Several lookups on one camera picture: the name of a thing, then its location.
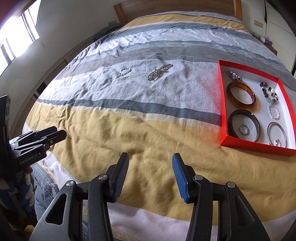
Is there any window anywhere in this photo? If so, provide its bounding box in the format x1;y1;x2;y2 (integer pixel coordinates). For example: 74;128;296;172
1;1;41;73

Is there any thin gold bangle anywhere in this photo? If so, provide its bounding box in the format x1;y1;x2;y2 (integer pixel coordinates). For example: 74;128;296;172
267;121;287;148

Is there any black white beaded bracelet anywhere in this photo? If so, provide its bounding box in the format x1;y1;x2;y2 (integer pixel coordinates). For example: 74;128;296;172
259;81;280;104

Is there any striped bed duvet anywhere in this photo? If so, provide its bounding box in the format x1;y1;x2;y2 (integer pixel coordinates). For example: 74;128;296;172
23;11;295;240

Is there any red jewelry box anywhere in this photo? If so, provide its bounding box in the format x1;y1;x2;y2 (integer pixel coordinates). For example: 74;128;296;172
218;60;295;157

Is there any silver chain bracelet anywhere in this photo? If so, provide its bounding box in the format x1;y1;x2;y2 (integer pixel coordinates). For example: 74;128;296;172
147;63;174;82

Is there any dark metal ring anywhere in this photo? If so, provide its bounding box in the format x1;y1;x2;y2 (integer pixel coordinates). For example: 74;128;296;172
238;124;250;136

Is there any dark olive bangle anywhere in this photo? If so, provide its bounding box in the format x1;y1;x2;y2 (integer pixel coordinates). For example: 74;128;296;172
227;109;261;142

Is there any dark clothes pile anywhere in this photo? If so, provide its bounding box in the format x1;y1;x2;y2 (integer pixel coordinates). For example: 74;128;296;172
95;24;122;40

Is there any amber resin bangle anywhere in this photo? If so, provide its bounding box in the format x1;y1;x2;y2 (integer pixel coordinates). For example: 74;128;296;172
226;82;256;110

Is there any small twisted silver bracelet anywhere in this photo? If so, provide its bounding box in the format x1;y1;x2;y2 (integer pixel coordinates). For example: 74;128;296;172
268;104;280;121

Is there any white wardrobe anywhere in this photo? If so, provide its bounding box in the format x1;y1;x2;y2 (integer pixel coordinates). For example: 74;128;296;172
265;1;295;72

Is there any wooden nightstand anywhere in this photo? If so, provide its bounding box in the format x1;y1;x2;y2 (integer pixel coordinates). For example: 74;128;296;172
253;35;278;55

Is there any wooden headboard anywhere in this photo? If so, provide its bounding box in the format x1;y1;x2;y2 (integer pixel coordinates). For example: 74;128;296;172
113;0;243;26

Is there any silver brooch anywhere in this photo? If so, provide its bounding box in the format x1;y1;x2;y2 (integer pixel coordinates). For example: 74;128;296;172
228;71;242;82

